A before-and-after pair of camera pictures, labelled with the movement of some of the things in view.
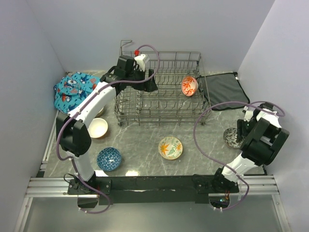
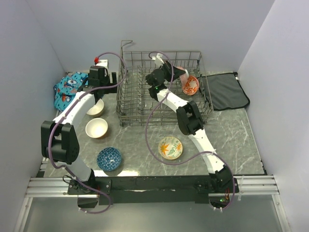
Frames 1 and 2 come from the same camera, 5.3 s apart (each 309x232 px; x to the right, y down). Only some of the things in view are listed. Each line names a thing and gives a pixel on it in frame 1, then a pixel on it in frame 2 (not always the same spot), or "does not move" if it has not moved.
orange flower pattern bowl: (170, 148) does not move
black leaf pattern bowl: (230, 136) -> (183, 77)
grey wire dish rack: (182, 98) does not move
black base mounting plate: (125, 190) does not move
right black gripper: (241, 132) -> (167, 68)
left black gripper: (148, 86) -> (114, 79)
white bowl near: (97, 127) does not move
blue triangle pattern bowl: (108, 159) does not move
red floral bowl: (189, 86) does not move
